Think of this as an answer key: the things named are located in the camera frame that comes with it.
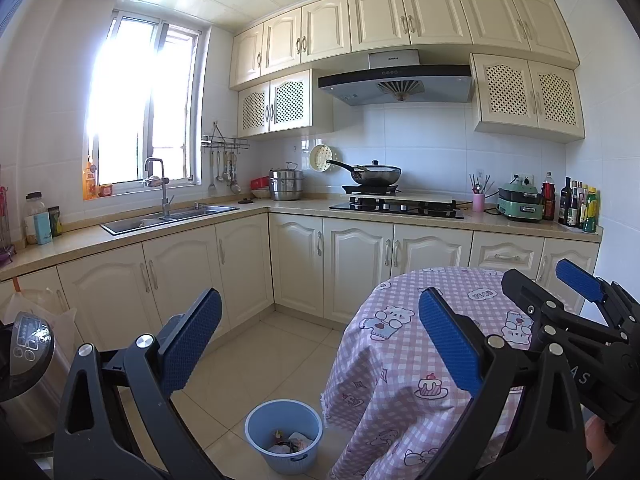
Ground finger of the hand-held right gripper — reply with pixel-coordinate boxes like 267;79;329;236
501;269;566;337
556;258;640;329

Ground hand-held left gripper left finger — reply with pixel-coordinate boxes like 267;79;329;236
52;287;223;480

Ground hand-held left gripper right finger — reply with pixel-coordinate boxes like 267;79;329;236
415;287;588;480

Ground blue plastic bucket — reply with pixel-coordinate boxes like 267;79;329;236
244;399;324;476

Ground white plastic bag pink print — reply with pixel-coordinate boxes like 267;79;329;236
286;431;316;457

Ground person's right hand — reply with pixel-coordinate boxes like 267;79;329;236
585;417;619;467

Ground pink checkered tablecloth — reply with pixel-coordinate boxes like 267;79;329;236
320;266;576;480

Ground green yellow plastic bottle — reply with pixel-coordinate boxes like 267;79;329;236
584;187;598;233

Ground tall dark glass bottle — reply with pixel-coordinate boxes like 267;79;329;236
559;176;572;225

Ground red cap sauce bottle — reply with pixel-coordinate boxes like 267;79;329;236
542;171;557;221

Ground green electric cooker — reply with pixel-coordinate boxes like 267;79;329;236
497;183;545;222

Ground cream base cabinets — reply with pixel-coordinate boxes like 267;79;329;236
0;210;603;361

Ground stainless steel sink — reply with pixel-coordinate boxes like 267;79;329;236
100;203;241;236

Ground large clear plastic bag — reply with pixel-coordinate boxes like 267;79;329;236
0;287;78;361

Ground black gas stove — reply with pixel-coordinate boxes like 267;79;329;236
329;197;465;220

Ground metal faucet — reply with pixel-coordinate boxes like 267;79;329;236
144;157;175;218

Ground hanging metal skimmer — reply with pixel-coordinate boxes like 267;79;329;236
225;152;242;195

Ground stainless steel electric cooker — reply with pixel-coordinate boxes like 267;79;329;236
0;311;76;443

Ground stainless steel steamer pot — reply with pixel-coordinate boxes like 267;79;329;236
269;162;305;202

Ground wok with lid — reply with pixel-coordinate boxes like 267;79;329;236
326;159;402;186

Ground orange bottle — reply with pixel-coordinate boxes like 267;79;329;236
83;157;98;200

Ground large lattice door cabinet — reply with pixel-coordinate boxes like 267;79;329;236
470;53;586;143

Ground clear jar black lid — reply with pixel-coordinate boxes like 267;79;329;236
25;191;47;245

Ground cream perforated colander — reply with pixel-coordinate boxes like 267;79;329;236
309;144;337;172

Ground kitchen window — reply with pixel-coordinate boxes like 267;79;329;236
87;10;208;188

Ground range hood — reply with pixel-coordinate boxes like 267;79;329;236
317;49;475;107

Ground small lattice door cabinet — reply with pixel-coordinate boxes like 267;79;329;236
236;69;335;138

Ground wall utensil rack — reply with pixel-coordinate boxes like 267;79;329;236
201;121;251;153

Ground cream upper wall cabinets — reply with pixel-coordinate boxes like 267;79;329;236
229;0;581;92

